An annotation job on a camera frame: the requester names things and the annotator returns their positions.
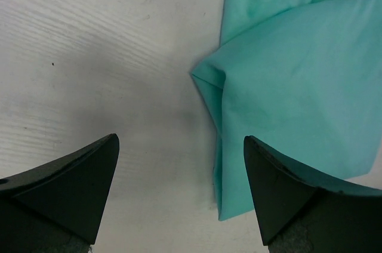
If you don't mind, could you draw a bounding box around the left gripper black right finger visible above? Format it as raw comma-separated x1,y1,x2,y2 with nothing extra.
244,136,381,252

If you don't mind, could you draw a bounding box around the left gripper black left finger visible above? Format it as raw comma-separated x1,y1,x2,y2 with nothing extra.
1,134,119,252

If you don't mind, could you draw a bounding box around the mint green t-shirt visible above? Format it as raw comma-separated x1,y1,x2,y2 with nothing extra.
192,0,381,221

